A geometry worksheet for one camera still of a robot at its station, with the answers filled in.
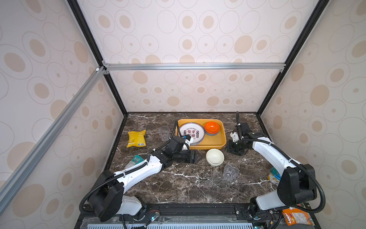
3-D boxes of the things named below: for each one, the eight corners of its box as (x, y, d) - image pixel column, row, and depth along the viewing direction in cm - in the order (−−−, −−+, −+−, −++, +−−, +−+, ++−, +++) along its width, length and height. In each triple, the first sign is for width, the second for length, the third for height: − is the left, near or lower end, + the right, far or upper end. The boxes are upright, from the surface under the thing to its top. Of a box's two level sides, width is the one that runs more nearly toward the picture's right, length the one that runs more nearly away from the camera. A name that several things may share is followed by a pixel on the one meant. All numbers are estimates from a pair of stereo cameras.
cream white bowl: (206, 167, 92) (207, 163, 87) (205, 153, 98) (206, 148, 94) (223, 167, 92) (225, 163, 87) (220, 153, 98) (222, 148, 94)
